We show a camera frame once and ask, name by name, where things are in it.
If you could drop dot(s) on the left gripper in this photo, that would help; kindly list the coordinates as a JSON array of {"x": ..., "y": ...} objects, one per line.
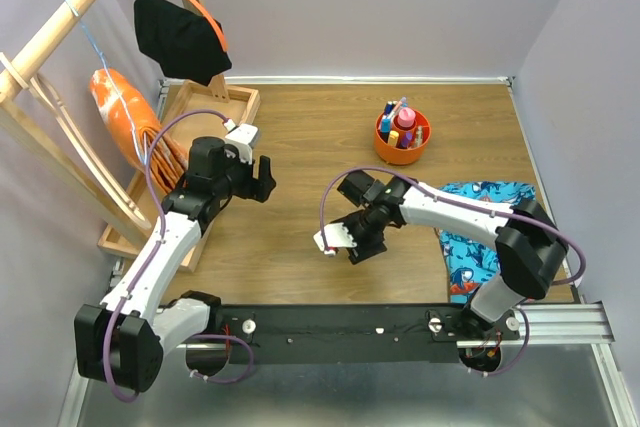
[{"x": 257, "y": 188}]

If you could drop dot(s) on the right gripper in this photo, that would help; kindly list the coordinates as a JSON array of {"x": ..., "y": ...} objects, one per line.
[{"x": 362, "y": 252}]

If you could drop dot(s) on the yellow cap pink highlighter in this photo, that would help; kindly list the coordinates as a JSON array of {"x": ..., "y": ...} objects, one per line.
[{"x": 393, "y": 138}]

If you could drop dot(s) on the purple cap black highlighter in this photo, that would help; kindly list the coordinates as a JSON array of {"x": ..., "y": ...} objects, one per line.
[{"x": 406, "y": 140}]

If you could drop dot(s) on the orange round organizer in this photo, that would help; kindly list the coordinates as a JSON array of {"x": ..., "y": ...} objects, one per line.
[{"x": 396, "y": 155}]

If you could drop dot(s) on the blue cap black highlighter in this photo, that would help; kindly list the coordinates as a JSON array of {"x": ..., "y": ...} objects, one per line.
[{"x": 385, "y": 126}]

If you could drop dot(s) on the pink cap glue stick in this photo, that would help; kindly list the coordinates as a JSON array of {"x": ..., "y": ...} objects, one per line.
[{"x": 405, "y": 119}]

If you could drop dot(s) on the blue cap white marker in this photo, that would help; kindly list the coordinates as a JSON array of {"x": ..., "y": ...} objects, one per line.
[{"x": 388, "y": 109}]

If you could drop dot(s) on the pink cap white marker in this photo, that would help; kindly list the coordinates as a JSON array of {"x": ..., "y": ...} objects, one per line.
[{"x": 400, "y": 104}]

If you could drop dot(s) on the small beige eraser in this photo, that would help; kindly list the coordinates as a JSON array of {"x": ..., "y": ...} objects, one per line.
[{"x": 418, "y": 138}]

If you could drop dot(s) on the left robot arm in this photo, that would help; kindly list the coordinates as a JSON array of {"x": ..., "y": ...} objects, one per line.
[{"x": 123, "y": 340}]

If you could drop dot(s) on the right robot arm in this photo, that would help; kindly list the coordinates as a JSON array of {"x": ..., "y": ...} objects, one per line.
[{"x": 529, "y": 247}]

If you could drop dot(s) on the blue shark print shorts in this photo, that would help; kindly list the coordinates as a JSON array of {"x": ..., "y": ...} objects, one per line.
[{"x": 470, "y": 264}]

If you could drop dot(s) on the orange tie-dye cloth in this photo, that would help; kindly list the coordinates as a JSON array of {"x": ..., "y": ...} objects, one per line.
[{"x": 169, "y": 159}]

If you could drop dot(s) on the black cloth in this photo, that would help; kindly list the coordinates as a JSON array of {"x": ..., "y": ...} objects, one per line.
[{"x": 184, "y": 44}]

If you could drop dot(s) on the wooden clothes rack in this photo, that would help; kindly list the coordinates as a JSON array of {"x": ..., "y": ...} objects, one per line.
[{"x": 97, "y": 187}]

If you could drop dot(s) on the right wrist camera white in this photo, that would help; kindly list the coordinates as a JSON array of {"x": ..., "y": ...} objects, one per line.
[{"x": 333, "y": 237}]

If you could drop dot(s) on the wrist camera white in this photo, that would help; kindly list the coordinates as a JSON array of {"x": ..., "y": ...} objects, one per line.
[
  {"x": 333, "y": 237},
  {"x": 244, "y": 137}
]

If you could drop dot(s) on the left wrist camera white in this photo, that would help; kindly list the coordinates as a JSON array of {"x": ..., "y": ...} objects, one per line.
[{"x": 244, "y": 137}]

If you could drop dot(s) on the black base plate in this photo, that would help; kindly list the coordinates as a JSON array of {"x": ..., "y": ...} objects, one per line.
[{"x": 343, "y": 334}]

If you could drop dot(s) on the aluminium rail frame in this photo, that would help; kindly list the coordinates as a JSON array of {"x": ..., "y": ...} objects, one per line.
[{"x": 560, "y": 372}]

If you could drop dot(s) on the blue wire hanger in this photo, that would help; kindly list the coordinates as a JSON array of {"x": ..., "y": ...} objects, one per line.
[{"x": 140, "y": 148}]

